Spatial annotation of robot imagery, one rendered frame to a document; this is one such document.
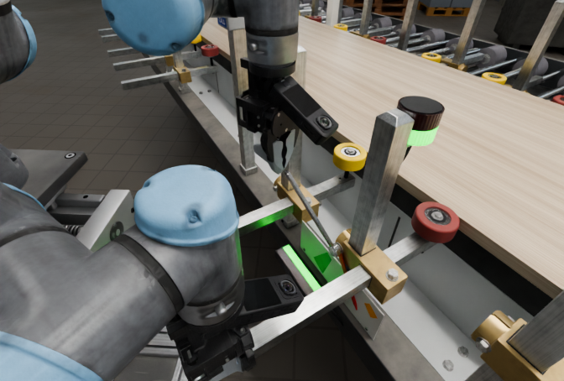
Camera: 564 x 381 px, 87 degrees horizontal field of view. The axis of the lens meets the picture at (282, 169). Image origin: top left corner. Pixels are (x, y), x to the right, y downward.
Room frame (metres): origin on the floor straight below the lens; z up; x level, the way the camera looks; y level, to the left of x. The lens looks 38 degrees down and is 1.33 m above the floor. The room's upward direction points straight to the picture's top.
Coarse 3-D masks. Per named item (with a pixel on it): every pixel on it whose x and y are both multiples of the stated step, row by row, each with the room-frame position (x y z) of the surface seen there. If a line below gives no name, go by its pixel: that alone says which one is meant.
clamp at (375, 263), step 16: (336, 240) 0.38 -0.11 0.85; (352, 256) 0.33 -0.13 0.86; (368, 256) 0.33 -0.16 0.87; (384, 256) 0.33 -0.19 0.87; (368, 272) 0.30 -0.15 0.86; (384, 272) 0.29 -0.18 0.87; (400, 272) 0.29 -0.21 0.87; (368, 288) 0.29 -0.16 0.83; (384, 288) 0.27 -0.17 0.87; (400, 288) 0.28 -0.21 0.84
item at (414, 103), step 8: (416, 96) 0.40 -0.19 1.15; (400, 104) 0.38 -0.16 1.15; (408, 104) 0.37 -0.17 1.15; (416, 104) 0.37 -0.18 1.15; (424, 104) 0.37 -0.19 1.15; (432, 104) 0.37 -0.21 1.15; (440, 104) 0.37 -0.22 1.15; (416, 112) 0.35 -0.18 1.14; (424, 112) 0.35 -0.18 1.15; (432, 112) 0.35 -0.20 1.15; (408, 144) 0.35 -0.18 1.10; (408, 152) 0.37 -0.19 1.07
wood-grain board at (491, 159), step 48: (336, 48) 1.46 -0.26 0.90; (384, 48) 1.46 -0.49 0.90; (336, 96) 0.94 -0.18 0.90; (384, 96) 0.94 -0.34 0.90; (432, 96) 0.94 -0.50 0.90; (480, 96) 0.94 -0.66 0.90; (528, 96) 0.94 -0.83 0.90; (432, 144) 0.65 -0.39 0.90; (480, 144) 0.65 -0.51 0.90; (528, 144) 0.65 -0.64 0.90; (432, 192) 0.46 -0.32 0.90; (480, 192) 0.46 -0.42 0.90; (528, 192) 0.46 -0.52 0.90; (480, 240) 0.35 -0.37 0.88; (528, 240) 0.34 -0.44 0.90
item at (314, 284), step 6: (288, 246) 0.48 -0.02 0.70; (288, 252) 0.46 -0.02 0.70; (294, 252) 0.46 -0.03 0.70; (294, 258) 0.44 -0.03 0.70; (300, 264) 0.42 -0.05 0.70; (300, 270) 0.41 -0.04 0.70; (306, 270) 0.41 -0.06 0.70; (306, 276) 0.39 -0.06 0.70; (312, 276) 0.39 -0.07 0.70; (312, 282) 0.38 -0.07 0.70; (312, 288) 0.36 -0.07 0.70; (318, 288) 0.36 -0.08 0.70
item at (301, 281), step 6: (282, 252) 0.46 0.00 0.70; (282, 258) 0.44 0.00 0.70; (288, 258) 0.44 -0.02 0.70; (288, 264) 0.42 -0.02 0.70; (294, 264) 0.42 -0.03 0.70; (294, 270) 0.41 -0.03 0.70; (294, 276) 0.39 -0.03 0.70; (300, 276) 0.39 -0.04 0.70; (300, 282) 0.38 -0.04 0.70; (306, 282) 0.38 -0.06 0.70; (306, 288) 0.36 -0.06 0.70; (306, 294) 0.35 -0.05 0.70
